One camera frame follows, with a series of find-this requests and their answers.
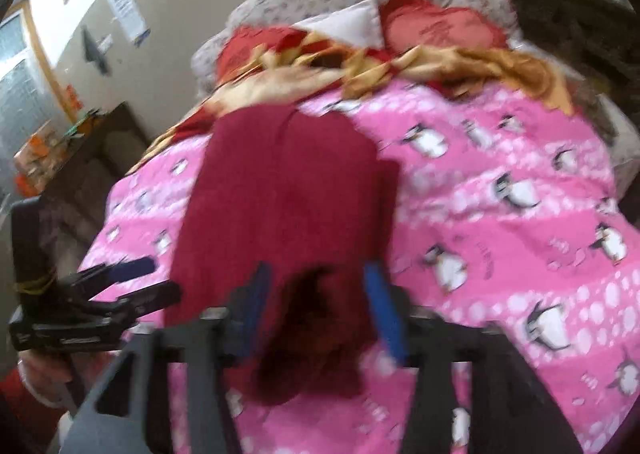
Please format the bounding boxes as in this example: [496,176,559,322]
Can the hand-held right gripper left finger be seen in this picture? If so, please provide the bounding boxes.
[60,261,274,454]

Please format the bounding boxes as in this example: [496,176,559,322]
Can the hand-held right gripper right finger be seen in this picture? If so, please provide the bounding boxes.
[363,260,583,454]

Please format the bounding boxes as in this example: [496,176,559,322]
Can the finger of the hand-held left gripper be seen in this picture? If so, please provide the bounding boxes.
[90,281,182,331]
[75,256,156,292]

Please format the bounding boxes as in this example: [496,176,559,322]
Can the dark red garment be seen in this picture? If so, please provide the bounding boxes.
[165,106,401,407]

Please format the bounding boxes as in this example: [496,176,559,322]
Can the person's left forearm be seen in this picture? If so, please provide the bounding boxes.
[0,366,58,454]

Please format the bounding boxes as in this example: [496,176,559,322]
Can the person's left hand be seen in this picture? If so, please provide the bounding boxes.
[20,346,121,407]

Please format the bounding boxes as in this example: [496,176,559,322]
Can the orange boxes on desk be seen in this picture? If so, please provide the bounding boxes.
[12,131,68,195]

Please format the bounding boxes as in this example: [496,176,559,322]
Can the dark wooden desk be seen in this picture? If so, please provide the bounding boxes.
[30,101,151,255]

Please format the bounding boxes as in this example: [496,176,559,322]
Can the pink penguin print blanket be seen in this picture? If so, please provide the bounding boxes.
[75,79,640,454]

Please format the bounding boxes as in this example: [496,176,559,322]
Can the frosted glass window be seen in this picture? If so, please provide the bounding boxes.
[0,11,51,205]

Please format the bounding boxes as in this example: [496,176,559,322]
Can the red and yellow blanket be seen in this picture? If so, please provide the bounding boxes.
[125,26,576,175]

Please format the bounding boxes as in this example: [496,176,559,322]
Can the red heart-shaped pillow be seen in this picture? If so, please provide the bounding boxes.
[380,0,508,55]

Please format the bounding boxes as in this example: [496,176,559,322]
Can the white pillow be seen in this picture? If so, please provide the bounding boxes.
[292,0,383,50]

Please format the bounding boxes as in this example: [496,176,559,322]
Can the dark carved wooden furniture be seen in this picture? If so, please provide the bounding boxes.
[487,0,640,145]

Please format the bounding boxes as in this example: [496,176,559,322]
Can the black wall-mounted object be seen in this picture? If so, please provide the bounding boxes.
[80,26,111,75]

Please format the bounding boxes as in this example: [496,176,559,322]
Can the white paper wall notice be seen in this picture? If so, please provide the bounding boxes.
[106,0,151,46]

